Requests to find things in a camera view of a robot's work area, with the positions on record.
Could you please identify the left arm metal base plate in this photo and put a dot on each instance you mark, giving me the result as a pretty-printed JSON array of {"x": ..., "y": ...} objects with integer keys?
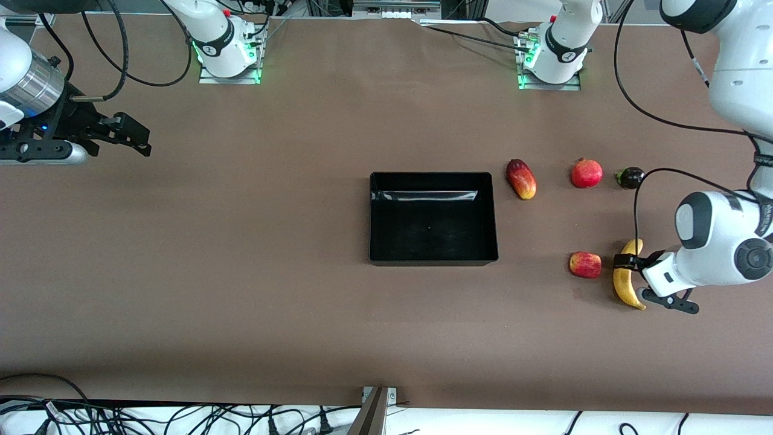
[{"x": 570, "y": 86}]

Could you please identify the red pomegranate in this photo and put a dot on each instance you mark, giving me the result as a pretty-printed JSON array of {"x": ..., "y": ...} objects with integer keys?
[{"x": 587, "y": 174}]

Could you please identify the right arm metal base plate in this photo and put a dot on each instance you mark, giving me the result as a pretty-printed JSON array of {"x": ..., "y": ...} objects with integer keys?
[{"x": 208, "y": 80}]

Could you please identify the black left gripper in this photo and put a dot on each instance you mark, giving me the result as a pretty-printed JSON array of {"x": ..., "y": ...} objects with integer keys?
[{"x": 625, "y": 262}]

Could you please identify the black rectangular plastic box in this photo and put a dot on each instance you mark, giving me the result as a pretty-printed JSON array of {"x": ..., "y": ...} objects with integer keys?
[{"x": 432, "y": 223}]

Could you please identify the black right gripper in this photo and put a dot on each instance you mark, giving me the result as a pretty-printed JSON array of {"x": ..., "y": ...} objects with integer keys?
[{"x": 76, "y": 116}]

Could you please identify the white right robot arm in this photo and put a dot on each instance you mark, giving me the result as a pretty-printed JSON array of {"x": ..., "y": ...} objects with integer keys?
[{"x": 211, "y": 30}]

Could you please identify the red yellow mango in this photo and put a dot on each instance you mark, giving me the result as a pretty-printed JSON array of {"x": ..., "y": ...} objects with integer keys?
[{"x": 522, "y": 179}]

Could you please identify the dark purple mangosteen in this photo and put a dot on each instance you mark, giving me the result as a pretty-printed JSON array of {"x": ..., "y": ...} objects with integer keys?
[{"x": 631, "y": 178}]

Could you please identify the metal bracket at table edge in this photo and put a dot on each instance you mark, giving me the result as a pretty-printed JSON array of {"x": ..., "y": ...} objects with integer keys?
[{"x": 374, "y": 414}]

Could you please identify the aluminium frame profile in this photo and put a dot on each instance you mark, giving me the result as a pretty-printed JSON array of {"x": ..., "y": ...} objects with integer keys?
[{"x": 746, "y": 21}]

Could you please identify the yellow banana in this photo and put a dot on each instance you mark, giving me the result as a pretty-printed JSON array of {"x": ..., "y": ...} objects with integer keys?
[{"x": 623, "y": 287}]

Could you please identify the grey metal device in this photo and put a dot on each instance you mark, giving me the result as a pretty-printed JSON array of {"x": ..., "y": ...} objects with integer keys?
[{"x": 395, "y": 7}]

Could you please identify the red apple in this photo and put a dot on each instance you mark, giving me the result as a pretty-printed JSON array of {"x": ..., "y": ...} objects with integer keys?
[{"x": 585, "y": 265}]

